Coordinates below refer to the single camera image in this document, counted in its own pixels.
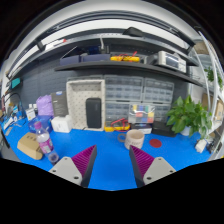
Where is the brown cardboard box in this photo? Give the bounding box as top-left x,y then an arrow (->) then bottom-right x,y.
17,132 -> 43,160

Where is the blue plastic container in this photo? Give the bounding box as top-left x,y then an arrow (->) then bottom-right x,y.
28,115 -> 52,133

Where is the white power adapter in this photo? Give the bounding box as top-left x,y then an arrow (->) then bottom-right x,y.
195,139 -> 208,153

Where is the brown tape ring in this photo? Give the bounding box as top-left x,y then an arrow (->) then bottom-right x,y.
117,132 -> 128,143

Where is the red round coaster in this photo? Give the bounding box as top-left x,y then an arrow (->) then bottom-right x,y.
149,139 -> 162,148

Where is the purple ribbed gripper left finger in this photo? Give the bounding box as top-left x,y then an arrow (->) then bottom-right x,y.
49,145 -> 97,188

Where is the dark blue box on shelf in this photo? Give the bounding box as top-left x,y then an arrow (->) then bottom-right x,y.
60,54 -> 110,66

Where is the white pegboard tray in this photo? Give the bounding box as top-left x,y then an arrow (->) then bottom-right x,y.
66,79 -> 105,131

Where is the green potted plant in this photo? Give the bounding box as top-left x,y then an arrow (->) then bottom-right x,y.
166,95 -> 212,139

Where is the black rectangular speaker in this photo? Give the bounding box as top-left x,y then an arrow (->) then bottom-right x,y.
86,98 -> 101,128

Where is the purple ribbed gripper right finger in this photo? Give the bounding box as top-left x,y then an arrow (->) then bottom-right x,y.
129,146 -> 175,188

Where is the yellow multimeter with red leads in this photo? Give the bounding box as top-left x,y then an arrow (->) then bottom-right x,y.
104,118 -> 130,132

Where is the grey wall shelf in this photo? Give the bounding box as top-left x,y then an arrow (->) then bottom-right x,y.
55,61 -> 202,87

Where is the dark grey upright box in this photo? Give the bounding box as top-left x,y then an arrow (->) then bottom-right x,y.
51,91 -> 68,117

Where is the yellow tool on shelf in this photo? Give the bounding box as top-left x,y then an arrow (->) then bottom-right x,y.
110,51 -> 140,63

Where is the black flat box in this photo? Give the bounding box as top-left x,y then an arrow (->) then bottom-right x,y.
152,121 -> 176,137

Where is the white instrument on shelf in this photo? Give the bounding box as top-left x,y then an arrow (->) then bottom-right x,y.
146,50 -> 188,74

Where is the grey drawer organizer cabinet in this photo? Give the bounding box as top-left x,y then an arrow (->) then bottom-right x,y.
104,75 -> 174,122

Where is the clear box with coloured parts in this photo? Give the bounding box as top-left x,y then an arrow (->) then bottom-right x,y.
128,104 -> 155,124

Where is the plastic water bottle pink label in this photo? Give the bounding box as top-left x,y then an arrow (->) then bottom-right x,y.
36,131 -> 59,165

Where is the white small box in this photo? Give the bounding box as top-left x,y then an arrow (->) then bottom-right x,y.
51,115 -> 72,133

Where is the purple plastic bag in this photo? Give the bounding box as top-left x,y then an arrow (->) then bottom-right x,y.
36,95 -> 54,116

